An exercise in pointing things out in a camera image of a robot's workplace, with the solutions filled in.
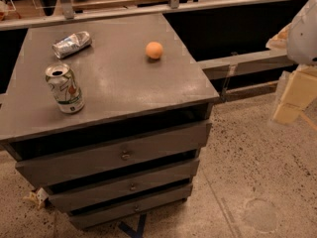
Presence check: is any orange fruit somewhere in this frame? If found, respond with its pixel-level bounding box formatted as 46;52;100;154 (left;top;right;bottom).
146;42;163;60

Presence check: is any upright green white soda can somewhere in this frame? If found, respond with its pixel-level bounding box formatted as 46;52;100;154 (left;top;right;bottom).
46;63;84;114

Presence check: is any bottom grey drawer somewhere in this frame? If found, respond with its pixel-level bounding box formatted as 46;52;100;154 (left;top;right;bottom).
69;183;192;229

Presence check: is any grey drawer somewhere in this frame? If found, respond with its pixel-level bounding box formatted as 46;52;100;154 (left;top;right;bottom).
69;183;192;229
16;120;211;187
50;158;199;212

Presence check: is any grey metal railing frame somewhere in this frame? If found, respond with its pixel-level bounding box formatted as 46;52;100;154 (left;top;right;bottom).
0;0;308;93

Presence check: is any grey drawer cabinet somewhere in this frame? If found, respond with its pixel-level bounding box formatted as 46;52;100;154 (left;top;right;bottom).
0;14;217;218

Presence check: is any small debris by cabinet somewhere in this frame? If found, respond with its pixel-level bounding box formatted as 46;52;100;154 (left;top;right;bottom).
24;187;49;210

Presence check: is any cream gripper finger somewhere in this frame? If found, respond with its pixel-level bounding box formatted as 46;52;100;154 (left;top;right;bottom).
271;71;317;125

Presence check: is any top grey drawer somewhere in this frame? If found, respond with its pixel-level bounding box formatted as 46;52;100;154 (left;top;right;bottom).
16;120;211;187

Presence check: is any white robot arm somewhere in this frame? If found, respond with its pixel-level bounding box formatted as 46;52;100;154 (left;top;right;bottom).
271;0;317;124

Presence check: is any middle grey drawer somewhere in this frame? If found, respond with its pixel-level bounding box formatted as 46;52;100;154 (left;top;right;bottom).
50;158;199;212

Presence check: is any crushed silver redbull can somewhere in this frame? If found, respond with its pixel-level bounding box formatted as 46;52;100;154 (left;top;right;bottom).
53;31;92;60

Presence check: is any blue tape cross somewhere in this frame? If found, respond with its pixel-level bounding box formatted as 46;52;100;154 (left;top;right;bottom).
118;214;147;238

